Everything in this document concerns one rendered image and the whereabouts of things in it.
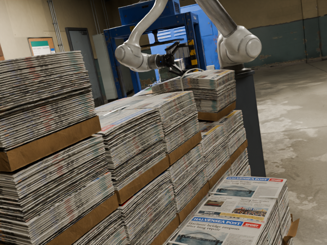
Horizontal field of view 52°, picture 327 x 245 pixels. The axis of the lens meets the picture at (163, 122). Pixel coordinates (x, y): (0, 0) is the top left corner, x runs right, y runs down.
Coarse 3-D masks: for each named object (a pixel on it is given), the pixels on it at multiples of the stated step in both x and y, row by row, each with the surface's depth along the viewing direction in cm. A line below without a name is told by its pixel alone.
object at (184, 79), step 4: (196, 72) 199; (200, 72) 193; (184, 76) 188; (188, 76) 183; (176, 80) 182; (184, 80) 179; (176, 84) 182; (180, 84) 181; (184, 84) 179; (188, 84) 179; (180, 88) 181; (184, 88) 180; (188, 88) 180
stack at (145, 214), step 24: (240, 120) 191; (216, 144) 158; (240, 144) 188; (168, 168) 123; (192, 168) 136; (216, 168) 158; (240, 168) 187; (144, 192) 107; (168, 192) 120; (192, 192) 136; (144, 216) 107; (168, 216) 120; (192, 216) 136; (144, 240) 107; (168, 240) 119
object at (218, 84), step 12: (204, 72) 191; (216, 72) 186; (228, 72) 184; (192, 84) 177; (204, 84) 173; (216, 84) 170; (228, 84) 184; (204, 96) 175; (216, 96) 172; (228, 96) 186; (204, 108) 178; (216, 108) 175
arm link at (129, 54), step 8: (160, 0) 199; (152, 8) 199; (160, 8) 199; (152, 16) 196; (144, 24) 192; (136, 32) 189; (128, 40) 189; (136, 40) 189; (120, 48) 184; (128, 48) 185; (136, 48) 188; (120, 56) 184; (128, 56) 185; (136, 56) 189; (128, 64) 189; (136, 64) 193
